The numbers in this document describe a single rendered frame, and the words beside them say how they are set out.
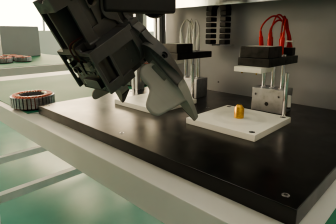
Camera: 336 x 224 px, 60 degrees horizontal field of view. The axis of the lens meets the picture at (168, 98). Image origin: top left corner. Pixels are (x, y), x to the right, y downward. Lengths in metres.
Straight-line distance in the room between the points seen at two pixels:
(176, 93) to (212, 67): 0.59
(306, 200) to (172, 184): 0.16
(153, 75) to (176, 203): 0.16
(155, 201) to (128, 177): 0.06
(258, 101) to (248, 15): 0.27
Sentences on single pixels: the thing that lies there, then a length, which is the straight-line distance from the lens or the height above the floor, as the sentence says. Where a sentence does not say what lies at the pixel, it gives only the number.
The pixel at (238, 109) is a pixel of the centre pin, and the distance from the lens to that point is 0.59.
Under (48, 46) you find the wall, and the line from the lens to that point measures 5.48.
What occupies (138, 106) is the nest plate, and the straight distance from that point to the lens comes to 0.69.
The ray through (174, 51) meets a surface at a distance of 0.75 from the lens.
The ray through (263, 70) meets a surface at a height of 0.88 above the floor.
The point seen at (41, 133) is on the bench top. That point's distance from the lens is 0.70.
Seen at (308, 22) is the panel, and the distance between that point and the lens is 0.80.
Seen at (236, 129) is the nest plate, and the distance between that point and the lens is 0.53.
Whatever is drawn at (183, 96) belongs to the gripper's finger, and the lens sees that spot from 0.35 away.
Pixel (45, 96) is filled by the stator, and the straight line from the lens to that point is 0.84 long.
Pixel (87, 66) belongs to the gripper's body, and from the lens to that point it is 0.32.
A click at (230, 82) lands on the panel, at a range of 0.90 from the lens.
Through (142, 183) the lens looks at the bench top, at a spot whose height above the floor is 0.74.
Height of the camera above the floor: 0.95
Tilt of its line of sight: 12 degrees down
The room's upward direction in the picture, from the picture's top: straight up
